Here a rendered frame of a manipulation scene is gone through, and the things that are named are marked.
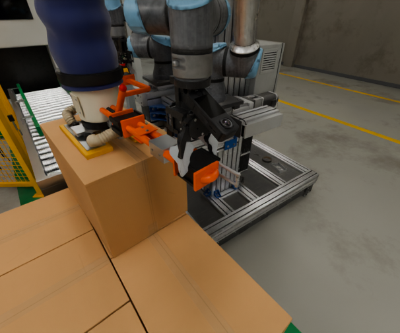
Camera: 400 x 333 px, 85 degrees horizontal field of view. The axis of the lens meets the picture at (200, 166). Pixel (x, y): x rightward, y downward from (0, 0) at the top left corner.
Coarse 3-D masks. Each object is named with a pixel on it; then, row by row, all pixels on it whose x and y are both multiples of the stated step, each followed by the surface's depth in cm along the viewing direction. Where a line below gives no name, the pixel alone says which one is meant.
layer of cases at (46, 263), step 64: (64, 192) 123; (0, 256) 91; (64, 256) 91; (128, 256) 91; (192, 256) 91; (0, 320) 72; (64, 320) 72; (128, 320) 72; (192, 320) 72; (256, 320) 72
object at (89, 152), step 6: (78, 120) 101; (60, 126) 96; (66, 126) 95; (72, 126) 95; (66, 132) 91; (72, 132) 90; (72, 138) 87; (78, 138) 86; (84, 138) 83; (78, 144) 83; (84, 144) 82; (108, 144) 83; (84, 150) 80; (90, 150) 80; (96, 150) 80; (102, 150) 80; (108, 150) 82; (84, 156) 78; (90, 156) 78; (96, 156) 79
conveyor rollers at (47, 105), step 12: (36, 96) 258; (48, 96) 258; (60, 96) 258; (24, 108) 227; (36, 108) 227; (48, 108) 227; (60, 108) 231; (48, 120) 206; (36, 132) 183; (36, 144) 170; (48, 156) 154; (48, 168) 142
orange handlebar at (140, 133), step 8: (128, 80) 115; (144, 88) 102; (104, 112) 79; (128, 128) 68; (136, 128) 66; (144, 128) 66; (152, 128) 66; (136, 136) 65; (144, 136) 63; (152, 136) 66; (168, 152) 56; (168, 160) 56; (216, 168) 50; (208, 176) 48; (216, 176) 49
